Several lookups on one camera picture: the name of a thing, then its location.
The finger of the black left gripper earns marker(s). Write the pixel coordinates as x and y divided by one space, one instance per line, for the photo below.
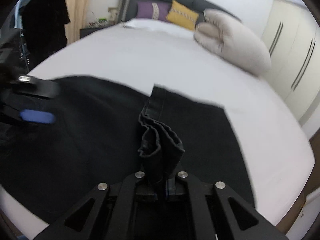
32 86
23 116

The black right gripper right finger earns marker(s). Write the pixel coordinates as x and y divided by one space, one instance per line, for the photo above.
217 212

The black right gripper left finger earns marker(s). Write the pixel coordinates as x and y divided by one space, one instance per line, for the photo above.
88 219

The black denim pants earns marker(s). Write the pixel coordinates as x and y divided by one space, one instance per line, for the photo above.
104 132

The black hanging clothes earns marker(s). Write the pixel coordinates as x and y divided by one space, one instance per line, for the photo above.
43 25

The dark grey nightstand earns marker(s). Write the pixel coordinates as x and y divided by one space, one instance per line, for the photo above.
93 27

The beige curtain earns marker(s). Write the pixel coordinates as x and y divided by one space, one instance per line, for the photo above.
77 10

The dark grey headboard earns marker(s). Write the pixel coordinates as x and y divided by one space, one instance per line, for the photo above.
128 8

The white pillow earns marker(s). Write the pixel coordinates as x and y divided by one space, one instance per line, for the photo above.
159 26

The purple cushion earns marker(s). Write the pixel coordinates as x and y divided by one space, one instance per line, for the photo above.
153 10

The yellow cushion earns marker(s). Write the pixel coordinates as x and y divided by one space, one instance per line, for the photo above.
182 16

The folded beige duvet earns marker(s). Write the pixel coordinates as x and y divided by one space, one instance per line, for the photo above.
225 36

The cream wardrobe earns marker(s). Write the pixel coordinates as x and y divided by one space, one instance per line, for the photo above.
292 37

